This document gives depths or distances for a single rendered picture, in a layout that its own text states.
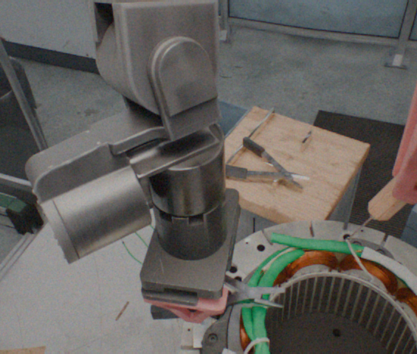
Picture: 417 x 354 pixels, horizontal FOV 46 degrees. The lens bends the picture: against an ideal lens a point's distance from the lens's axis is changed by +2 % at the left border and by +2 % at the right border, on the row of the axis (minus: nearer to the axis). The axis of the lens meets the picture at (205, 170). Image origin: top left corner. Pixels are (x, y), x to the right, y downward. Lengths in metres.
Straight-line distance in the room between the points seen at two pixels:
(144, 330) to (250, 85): 1.96
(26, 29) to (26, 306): 2.23
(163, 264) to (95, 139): 0.13
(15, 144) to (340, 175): 1.52
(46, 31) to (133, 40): 2.68
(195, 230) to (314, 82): 2.40
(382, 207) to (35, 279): 0.78
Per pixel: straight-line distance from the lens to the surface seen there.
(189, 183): 0.31
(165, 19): 0.28
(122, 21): 0.27
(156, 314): 0.46
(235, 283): 0.47
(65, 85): 2.90
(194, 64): 0.27
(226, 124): 0.87
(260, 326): 0.48
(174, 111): 0.27
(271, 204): 0.67
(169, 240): 0.37
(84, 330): 0.93
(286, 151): 0.75
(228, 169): 0.68
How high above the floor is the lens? 1.58
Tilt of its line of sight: 46 degrees down
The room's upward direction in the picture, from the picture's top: 5 degrees counter-clockwise
